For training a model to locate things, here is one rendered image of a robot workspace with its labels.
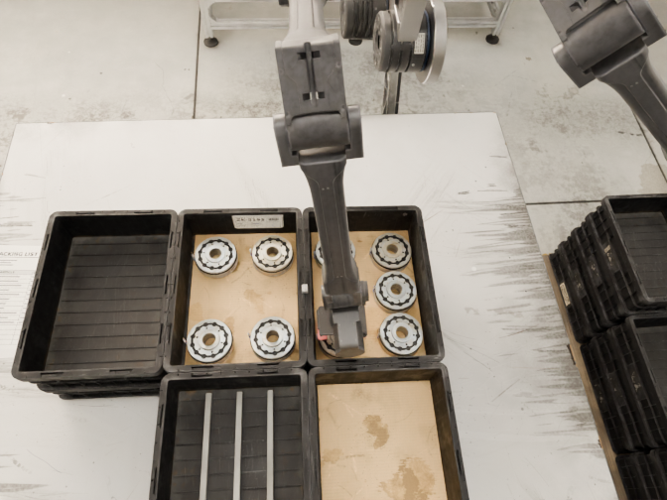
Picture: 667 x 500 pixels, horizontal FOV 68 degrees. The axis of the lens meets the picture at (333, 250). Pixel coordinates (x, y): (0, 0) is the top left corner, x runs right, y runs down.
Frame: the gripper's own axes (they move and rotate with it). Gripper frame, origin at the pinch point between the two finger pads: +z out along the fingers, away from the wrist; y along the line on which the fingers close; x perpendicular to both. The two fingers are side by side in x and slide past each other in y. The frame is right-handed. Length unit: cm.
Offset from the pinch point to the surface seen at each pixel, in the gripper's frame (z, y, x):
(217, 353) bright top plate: 0.9, -27.8, -3.3
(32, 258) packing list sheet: 17, -82, 30
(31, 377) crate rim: -6, -64, -8
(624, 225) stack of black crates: 39, 110, 48
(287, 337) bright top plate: 0.8, -12.1, -0.4
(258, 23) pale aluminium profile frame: 74, -26, 201
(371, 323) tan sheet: 4.1, 8.3, 3.1
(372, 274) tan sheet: 4.2, 9.9, 16.3
